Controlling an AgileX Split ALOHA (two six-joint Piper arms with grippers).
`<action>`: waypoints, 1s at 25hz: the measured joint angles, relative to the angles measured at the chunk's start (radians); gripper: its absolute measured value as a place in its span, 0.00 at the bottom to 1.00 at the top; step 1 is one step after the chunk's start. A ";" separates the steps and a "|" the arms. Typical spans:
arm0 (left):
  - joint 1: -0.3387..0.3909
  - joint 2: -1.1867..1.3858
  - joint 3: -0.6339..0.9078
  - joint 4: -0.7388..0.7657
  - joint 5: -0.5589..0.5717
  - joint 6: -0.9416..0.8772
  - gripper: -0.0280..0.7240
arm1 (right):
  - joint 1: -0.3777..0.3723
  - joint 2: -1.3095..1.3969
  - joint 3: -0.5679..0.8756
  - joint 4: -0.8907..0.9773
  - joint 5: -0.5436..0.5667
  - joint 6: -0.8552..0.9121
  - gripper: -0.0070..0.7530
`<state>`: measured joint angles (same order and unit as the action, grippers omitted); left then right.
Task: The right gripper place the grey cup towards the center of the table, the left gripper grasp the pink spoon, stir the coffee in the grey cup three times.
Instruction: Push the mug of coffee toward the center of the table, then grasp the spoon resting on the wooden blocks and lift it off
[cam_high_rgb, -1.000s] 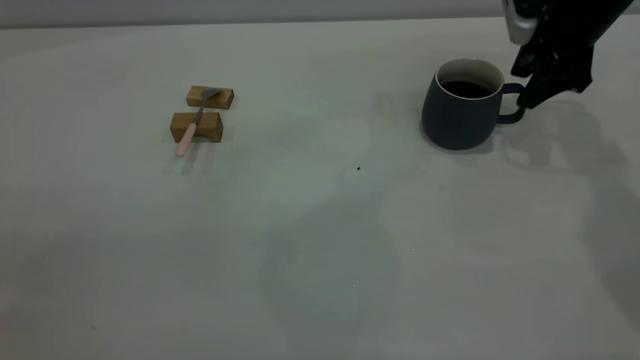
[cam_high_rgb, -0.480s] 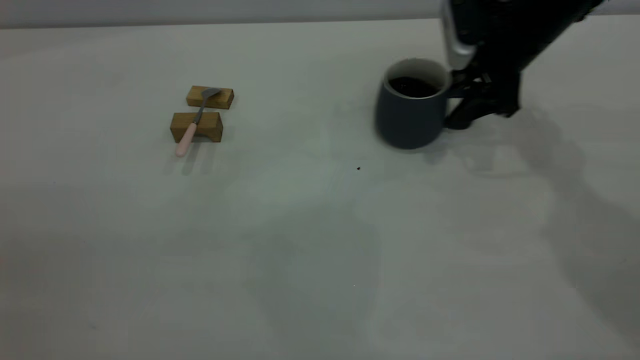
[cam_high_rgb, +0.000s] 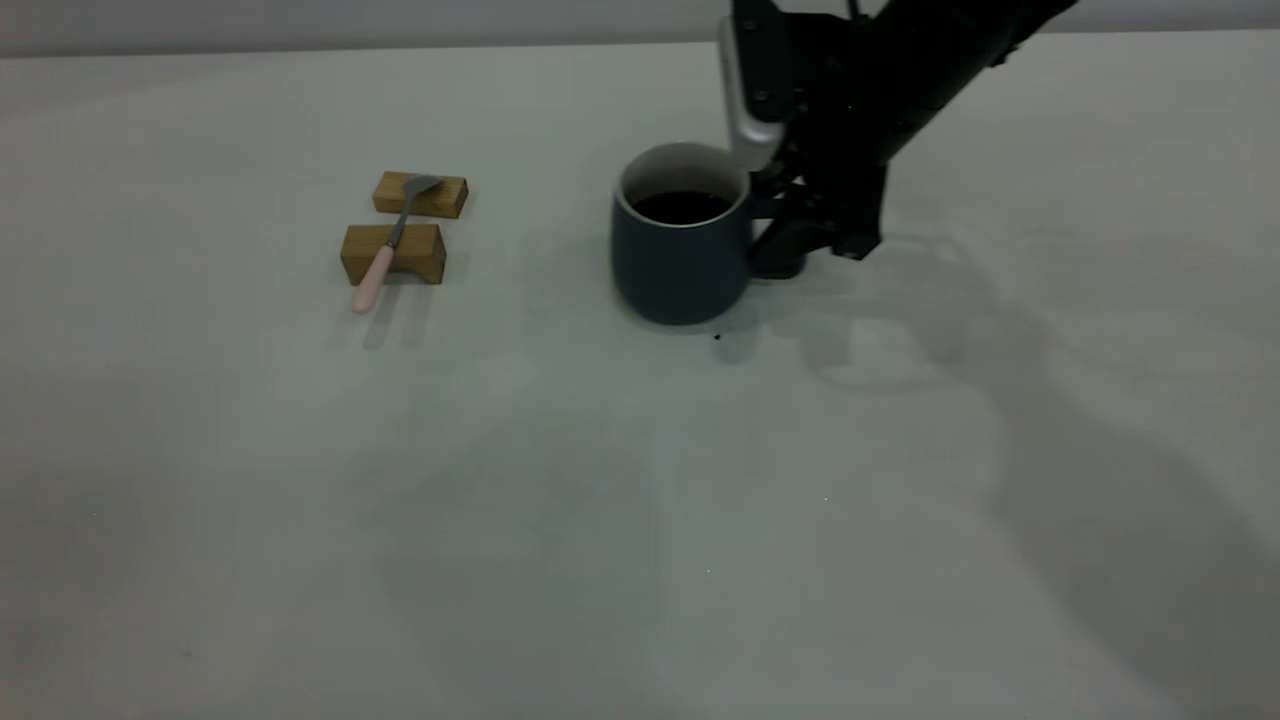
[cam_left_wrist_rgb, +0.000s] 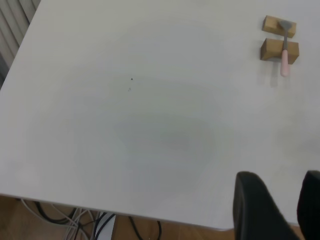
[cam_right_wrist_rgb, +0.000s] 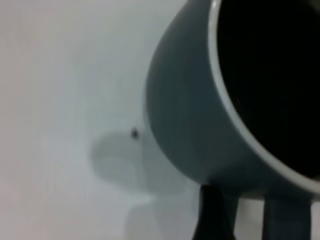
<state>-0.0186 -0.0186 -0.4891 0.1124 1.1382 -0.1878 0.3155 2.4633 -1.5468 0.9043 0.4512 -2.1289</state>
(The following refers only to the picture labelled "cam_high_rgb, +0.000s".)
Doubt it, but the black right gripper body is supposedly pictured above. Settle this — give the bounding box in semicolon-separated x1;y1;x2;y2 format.
732;0;901;201

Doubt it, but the flat wooden block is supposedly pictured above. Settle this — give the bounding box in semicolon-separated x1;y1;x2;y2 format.
372;171;469;221

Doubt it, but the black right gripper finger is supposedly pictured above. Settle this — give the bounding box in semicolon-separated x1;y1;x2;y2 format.
748;188;823;281
826;165;889;262

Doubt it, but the arched wooden block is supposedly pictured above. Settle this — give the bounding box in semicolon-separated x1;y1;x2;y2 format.
340;224;447;288

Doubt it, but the dark grey ceramic mug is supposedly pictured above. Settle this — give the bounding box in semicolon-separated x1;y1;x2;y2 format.
611;142;791;327

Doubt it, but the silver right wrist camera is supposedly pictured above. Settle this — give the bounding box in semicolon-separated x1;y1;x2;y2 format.
718;14;793;172

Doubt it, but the pink handled metal spoon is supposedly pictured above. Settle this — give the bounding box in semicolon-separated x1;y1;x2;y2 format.
350;176;445;317

